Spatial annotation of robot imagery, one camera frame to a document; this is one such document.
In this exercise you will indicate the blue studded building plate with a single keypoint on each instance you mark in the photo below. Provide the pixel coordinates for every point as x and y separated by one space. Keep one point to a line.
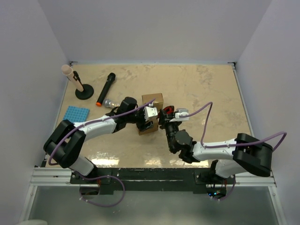
76 114

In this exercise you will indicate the aluminium frame rail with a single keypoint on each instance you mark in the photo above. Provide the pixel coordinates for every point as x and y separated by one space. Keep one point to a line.
56 177

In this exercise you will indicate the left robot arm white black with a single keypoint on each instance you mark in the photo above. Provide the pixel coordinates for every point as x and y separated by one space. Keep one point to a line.
65 143

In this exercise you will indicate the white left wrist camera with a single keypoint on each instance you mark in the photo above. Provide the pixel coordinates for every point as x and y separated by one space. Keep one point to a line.
150 112

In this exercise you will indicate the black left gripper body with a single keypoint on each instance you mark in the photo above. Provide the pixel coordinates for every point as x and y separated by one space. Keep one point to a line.
138 117

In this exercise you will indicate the beige microphone on stand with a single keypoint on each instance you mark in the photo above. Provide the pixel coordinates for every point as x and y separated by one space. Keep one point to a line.
69 73

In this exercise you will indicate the black microphone orange end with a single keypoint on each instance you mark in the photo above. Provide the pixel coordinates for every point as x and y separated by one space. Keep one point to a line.
110 80

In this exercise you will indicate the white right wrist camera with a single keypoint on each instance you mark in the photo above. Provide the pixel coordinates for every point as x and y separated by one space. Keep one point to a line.
181 114

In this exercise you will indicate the red black utility knife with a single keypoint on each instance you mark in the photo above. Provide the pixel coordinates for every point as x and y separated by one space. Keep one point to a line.
169 110

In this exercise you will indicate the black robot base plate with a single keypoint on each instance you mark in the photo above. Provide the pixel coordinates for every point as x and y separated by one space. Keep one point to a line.
195 180

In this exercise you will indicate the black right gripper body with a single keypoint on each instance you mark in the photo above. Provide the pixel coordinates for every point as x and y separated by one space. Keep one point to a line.
171 129

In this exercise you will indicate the silver glitter microphone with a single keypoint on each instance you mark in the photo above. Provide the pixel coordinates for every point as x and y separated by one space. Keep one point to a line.
110 104

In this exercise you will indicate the small cardboard box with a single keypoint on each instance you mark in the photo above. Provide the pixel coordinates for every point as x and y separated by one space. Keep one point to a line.
150 129

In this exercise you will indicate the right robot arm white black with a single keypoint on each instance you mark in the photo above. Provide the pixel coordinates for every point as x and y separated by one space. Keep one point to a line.
238 155

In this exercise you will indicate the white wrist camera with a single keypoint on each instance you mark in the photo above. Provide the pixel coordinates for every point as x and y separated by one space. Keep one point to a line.
150 112
181 114

